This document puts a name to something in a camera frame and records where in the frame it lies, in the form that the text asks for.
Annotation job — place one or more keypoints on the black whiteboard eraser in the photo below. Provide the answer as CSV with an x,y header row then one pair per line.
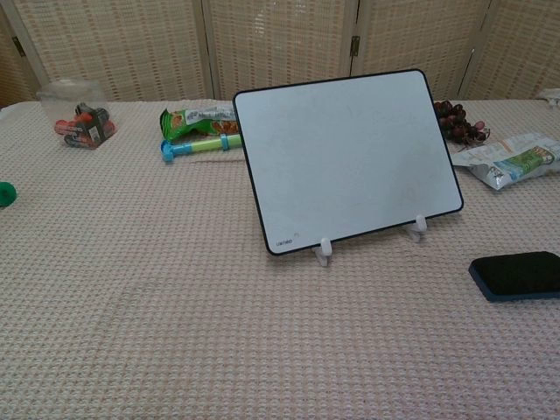
x,y
516,273

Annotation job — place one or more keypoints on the white plastic board stand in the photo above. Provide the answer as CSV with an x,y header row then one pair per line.
x,y
324,254

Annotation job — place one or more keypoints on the blue and green toy tube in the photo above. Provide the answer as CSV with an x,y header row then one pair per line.
x,y
192,146

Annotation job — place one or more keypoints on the beige waffle weave tablecloth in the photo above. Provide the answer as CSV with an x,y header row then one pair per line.
x,y
175,306

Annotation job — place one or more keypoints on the woven beige folding screen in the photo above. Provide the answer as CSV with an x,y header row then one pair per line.
x,y
280,44

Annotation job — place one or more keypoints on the bunch of dark red grapes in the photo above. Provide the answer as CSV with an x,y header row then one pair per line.
x,y
459,124

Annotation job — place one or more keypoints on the clear plastic jar with markers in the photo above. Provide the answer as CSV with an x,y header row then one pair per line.
x,y
79,118

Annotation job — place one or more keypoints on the white and green snack bag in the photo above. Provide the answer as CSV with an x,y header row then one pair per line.
x,y
512,159

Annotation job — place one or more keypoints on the small green round object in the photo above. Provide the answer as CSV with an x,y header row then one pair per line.
x,y
5,193

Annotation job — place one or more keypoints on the white board with dark frame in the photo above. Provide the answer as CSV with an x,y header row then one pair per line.
x,y
345,157

